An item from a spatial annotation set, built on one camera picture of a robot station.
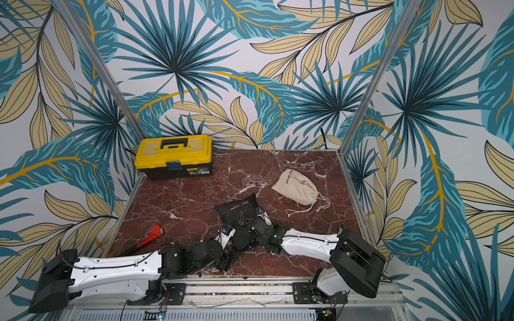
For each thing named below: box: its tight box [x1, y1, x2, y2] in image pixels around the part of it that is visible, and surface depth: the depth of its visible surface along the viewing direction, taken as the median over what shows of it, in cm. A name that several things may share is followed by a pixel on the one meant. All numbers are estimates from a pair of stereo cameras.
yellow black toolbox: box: [134, 135, 213, 180], surface depth 98 cm
